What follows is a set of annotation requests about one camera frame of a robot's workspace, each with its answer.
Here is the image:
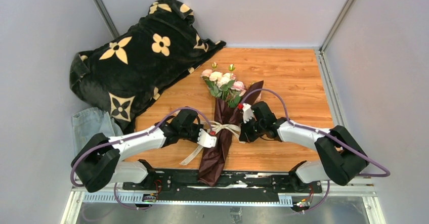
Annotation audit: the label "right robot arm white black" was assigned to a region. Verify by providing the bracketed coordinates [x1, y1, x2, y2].
[238, 101, 369, 192]

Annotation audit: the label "purple cable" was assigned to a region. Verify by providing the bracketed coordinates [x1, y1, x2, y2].
[69, 107, 217, 211]
[237, 88, 392, 213]

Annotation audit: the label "light blue denim cloth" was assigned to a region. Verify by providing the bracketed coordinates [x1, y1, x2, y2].
[72, 107, 123, 156]

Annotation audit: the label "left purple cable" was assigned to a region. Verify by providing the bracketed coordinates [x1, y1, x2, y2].
[69, 107, 217, 211]

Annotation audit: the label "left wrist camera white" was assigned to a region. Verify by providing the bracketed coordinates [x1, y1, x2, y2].
[197, 129, 217, 148]

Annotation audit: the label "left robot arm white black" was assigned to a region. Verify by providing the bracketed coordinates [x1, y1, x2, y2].
[70, 107, 217, 193]

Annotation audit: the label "dark red wrapping paper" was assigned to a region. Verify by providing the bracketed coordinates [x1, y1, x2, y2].
[198, 99, 243, 187]

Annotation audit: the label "aluminium frame rail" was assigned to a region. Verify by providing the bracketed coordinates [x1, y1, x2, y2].
[61, 168, 386, 223]

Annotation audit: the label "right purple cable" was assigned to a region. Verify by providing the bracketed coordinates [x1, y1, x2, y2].
[237, 88, 392, 213]

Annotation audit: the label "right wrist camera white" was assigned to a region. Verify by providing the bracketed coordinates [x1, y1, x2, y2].
[242, 103, 254, 123]

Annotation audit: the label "black blanket cream flowers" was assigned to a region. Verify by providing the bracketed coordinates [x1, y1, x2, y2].
[69, 0, 226, 133]

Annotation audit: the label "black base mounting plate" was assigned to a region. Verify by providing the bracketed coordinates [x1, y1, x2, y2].
[122, 168, 322, 202]

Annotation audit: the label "cream ribbon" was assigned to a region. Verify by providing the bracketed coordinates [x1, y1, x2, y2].
[180, 121, 241, 166]

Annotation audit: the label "pink fake flower stem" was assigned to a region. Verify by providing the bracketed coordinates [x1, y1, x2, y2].
[200, 62, 219, 81]
[226, 81, 247, 108]

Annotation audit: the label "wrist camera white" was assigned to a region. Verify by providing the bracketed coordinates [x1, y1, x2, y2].
[242, 103, 254, 123]
[197, 129, 217, 148]

